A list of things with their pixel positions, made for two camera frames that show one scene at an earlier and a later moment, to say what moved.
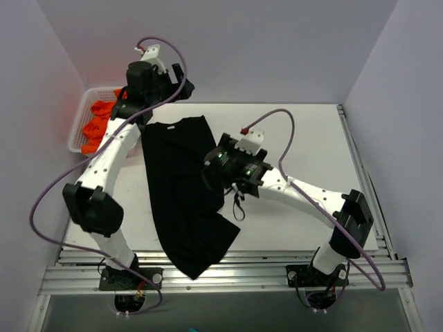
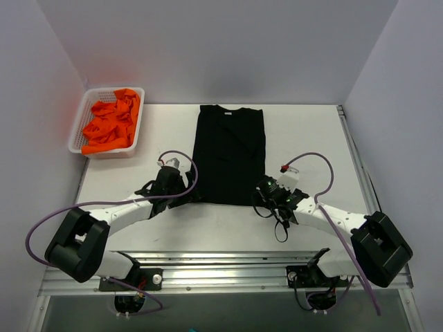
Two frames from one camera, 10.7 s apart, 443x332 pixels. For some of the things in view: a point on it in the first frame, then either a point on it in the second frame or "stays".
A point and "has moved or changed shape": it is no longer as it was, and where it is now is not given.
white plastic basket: [90, 96] stays
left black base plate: [125, 280] stays
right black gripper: [214, 163] -> [261, 193]
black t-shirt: [187, 202] has moved or changed shape
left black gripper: [172, 84] -> [185, 187]
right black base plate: [309, 276] stays
